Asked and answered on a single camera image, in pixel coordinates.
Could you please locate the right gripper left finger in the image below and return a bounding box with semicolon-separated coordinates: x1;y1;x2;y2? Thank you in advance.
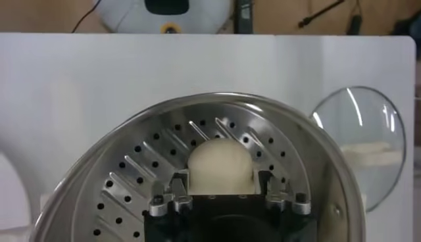
149;169;193;218

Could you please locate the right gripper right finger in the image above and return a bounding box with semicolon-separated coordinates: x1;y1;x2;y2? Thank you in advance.
258;169;312;216

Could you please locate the white steamed baozi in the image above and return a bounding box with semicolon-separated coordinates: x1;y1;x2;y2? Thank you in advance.
187;137;256;195

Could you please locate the glass lid with cream handle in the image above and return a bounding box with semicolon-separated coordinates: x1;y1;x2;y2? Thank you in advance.
309;85;407;213

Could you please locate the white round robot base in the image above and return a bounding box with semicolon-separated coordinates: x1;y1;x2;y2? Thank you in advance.
93;0;231;34

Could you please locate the stainless steel steamer basket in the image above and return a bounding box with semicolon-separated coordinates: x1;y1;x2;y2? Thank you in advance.
28;91;366;242

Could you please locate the black vertical post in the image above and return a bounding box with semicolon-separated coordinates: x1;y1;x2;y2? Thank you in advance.
234;0;254;34

